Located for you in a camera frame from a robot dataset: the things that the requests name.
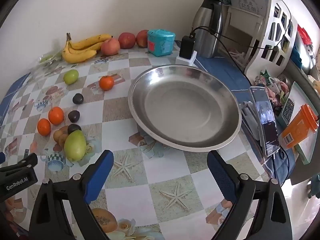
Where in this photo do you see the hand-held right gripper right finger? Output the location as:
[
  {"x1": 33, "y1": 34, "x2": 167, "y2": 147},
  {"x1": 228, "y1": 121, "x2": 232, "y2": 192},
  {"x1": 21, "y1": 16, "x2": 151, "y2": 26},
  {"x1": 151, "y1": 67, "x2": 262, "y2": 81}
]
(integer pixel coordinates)
[{"x1": 206, "y1": 150, "x2": 293, "y2": 240}]

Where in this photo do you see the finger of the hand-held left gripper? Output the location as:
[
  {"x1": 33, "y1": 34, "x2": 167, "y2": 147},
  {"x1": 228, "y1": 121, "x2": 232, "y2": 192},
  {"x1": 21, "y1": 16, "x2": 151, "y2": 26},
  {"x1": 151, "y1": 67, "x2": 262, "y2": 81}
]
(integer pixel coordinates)
[{"x1": 0, "y1": 152, "x2": 38, "y2": 173}]

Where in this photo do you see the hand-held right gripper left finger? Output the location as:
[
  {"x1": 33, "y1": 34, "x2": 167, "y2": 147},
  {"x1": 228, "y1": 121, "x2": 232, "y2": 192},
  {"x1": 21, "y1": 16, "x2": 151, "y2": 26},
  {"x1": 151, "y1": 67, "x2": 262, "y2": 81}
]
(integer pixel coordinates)
[{"x1": 29, "y1": 149, "x2": 114, "y2": 240}]

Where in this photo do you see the green mango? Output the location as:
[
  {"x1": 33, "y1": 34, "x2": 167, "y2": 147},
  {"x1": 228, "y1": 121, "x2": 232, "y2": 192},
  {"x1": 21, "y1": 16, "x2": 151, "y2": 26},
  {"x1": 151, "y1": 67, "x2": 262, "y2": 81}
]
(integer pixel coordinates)
[{"x1": 64, "y1": 129, "x2": 87, "y2": 162}]

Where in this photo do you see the tangerine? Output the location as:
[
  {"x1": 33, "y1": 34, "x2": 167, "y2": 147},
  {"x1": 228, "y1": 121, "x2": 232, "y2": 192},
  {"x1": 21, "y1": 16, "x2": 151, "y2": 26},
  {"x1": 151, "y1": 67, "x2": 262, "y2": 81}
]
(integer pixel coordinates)
[
  {"x1": 99, "y1": 76, "x2": 115, "y2": 91},
  {"x1": 48, "y1": 106, "x2": 64, "y2": 125},
  {"x1": 37, "y1": 118, "x2": 51, "y2": 137}
]

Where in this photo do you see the round stainless steel basin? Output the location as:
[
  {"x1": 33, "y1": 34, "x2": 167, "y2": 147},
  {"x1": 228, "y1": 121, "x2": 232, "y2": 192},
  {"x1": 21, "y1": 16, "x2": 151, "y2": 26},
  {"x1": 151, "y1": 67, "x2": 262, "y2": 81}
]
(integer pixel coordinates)
[{"x1": 127, "y1": 64, "x2": 242, "y2": 152}]

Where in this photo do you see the round green jujube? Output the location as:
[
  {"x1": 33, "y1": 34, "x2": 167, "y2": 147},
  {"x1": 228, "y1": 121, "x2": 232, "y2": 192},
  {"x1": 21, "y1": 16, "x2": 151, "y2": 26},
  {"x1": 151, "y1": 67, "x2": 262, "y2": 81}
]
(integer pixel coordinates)
[{"x1": 63, "y1": 69, "x2": 79, "y2": 85}]

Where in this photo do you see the checkered printed tablecloth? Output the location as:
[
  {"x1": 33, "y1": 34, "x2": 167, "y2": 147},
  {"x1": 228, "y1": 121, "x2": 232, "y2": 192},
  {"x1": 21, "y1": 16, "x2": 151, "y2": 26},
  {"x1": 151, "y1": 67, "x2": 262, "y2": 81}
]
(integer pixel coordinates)
[{"x1": 0, "y1": 40, "x2": 290, "y2": 240}]

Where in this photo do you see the white phone stand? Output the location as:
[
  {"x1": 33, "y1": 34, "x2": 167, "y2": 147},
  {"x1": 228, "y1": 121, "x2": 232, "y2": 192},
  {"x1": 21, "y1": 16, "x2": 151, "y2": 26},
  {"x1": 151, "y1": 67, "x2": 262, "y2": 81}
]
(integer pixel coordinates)
[{"x1": 239, "y1": 101, "x2": 263, "y2": 140}]

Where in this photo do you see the smartphone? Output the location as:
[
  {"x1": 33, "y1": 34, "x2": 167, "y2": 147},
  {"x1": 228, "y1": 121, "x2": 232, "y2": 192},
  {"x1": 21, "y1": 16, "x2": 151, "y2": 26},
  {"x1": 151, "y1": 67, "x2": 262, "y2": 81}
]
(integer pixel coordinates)
[{"x1": 250, "y1": 86, "x2": 280, "y2": 157}]

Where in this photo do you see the green edged book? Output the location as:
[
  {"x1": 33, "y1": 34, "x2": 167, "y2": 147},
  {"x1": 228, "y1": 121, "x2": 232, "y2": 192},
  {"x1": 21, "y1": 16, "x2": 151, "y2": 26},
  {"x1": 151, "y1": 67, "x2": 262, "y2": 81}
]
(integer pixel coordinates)
[{"x1": 282, "y1": 81, "x2": 318, "y2": 165}]

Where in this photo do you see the orange plastic bottle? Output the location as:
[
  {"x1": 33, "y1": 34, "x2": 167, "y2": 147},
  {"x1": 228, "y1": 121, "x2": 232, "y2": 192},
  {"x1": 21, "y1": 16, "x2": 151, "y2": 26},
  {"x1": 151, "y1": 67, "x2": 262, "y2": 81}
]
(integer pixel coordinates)
[{"x1": 279, "y1": 104, "x2": 319, "y2": 148}]

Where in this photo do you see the grey remote control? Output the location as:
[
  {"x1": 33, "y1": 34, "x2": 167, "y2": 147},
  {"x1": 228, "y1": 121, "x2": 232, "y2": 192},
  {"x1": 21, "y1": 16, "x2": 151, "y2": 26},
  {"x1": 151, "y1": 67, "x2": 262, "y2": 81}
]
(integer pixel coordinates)
[{"x1": 281, "y1": 97, "x2": 295, "y2": 124}]

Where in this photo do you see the pink floral cloth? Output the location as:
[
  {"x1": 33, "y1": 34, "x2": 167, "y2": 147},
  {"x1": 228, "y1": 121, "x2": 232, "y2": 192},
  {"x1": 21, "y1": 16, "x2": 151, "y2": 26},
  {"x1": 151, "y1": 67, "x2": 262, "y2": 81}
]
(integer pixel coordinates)
[{"x1": 265, "y1": 80, "x2": 288, "y2": 105}]

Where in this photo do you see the blue cloth mat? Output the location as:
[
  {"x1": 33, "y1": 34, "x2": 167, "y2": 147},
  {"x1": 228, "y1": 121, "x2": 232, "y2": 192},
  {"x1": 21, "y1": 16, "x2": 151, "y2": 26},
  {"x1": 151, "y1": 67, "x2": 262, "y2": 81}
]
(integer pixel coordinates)
[{"x1": 175, "y1": 40, "x2": 300, "y2": 188}]

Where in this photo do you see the patterned tape roll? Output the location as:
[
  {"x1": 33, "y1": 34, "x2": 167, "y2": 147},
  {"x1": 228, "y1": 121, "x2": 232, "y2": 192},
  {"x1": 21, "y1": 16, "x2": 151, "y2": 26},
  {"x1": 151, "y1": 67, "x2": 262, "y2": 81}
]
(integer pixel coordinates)
[{"x1": 254, "y1": 74, "x2": 267, "y2": 87}]

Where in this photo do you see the clear plastic container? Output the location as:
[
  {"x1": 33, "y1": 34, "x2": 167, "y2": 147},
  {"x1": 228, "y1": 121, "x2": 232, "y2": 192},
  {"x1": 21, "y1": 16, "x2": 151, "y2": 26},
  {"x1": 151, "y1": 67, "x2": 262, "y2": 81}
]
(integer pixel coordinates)
[{"x1": 30, "y1": 50, "x2": 63, "y2": 70}]

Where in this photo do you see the white plug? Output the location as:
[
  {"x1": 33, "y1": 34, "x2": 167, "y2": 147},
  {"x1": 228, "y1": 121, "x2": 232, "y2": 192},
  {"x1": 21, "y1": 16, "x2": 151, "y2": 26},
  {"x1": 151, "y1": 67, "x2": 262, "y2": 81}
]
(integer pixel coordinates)
[{"x1": 269, "y1": 79, "x2": 282, "y2": 92}]

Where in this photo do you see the bunch of yellow bananas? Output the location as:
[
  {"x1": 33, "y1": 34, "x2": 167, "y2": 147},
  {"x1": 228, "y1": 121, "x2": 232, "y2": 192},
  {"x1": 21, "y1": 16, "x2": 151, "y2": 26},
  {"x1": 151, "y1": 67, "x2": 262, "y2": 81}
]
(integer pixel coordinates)
[{"x1": 62, "y1": 32, "x2": 113, "y2": 64}]

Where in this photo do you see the pink apple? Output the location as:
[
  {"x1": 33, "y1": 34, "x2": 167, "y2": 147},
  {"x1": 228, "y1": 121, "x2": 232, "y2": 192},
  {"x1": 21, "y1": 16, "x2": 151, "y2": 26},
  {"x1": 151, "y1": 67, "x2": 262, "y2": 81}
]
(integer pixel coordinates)
[{"x1": 101, "y1": 38, "x2": 121, "y2": 56}]

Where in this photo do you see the black charger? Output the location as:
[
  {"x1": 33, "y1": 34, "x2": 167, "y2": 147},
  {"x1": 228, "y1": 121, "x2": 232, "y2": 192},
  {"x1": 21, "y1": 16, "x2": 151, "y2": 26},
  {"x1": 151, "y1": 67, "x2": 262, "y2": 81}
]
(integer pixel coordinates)
[{"x1": 179, "y1": 35, "x2": 195, "y2": 60}]

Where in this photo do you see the red apple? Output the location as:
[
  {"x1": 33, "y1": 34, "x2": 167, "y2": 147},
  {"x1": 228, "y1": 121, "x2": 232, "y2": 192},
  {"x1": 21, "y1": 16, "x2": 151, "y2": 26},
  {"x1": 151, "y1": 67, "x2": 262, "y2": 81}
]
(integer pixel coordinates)
[
  {"x1": 136, "y1": 30, "x2": 149, "y2": 48},
  {"x1": 118, "y1": 32, "x2": 137, "y2": 49}
]

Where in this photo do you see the teal plastic box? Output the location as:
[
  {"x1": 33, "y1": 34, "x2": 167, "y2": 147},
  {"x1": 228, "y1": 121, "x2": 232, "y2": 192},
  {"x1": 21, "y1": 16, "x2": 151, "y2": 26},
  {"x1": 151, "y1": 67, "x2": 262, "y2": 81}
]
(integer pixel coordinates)
[{"x1": 147, "y1": 29, "x2": 175, "y2": 57}]

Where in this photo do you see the stainless steel thermos jug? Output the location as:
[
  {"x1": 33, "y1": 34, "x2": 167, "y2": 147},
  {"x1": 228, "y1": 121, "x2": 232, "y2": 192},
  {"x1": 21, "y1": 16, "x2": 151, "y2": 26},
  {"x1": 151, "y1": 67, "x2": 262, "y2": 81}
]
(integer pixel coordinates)
[{"x1": 192, "y1": 0, "x2": 224, "y2": 59}]

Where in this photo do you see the white plastic basket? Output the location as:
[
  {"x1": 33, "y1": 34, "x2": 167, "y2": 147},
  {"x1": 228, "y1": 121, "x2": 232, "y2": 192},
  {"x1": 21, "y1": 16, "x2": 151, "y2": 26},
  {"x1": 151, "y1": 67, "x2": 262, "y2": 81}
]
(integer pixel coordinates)
[{"x1": 221, "y1": 0, "x2": 299, "y2": 77}]

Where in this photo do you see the red packet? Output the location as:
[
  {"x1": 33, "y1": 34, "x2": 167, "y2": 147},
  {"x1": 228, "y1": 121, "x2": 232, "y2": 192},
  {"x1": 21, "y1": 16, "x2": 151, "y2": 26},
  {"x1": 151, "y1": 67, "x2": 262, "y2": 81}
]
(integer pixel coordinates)
[{"x1": 297, "y1": 25, "x2": 313, "y2": 45}]

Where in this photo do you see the black cable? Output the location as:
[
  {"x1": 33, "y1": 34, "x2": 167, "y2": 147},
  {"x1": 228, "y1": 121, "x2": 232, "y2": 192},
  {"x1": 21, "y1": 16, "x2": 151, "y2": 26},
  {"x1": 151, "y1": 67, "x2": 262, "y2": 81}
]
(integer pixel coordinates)
[
  {"x1": 190, "y1": 4, "x2": 292, "y2": 53},
  {"x1": 214, "y1": 32, "x2": 250, "y2": 80}
]

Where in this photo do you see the white coiled cord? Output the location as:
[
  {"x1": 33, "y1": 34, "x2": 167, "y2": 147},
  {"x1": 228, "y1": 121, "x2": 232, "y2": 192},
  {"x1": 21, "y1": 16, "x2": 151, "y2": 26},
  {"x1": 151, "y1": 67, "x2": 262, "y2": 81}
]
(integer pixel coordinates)
[{"x1": 229, "y1": 50, "x2": 247, "y2": 63}]

